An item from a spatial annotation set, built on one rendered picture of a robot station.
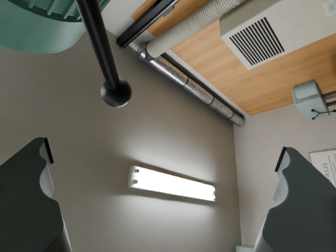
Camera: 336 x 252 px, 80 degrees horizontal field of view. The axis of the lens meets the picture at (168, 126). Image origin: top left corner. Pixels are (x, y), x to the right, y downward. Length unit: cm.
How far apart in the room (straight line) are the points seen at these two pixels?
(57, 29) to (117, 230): 162
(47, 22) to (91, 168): 144
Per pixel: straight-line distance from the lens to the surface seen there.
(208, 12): 181
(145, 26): 200
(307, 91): 228
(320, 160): 311
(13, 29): 30
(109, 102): 24
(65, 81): 176
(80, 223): 164
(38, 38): 30
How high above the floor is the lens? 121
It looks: 41 degrees up
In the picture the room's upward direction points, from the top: 109 degrees counter-clockwise
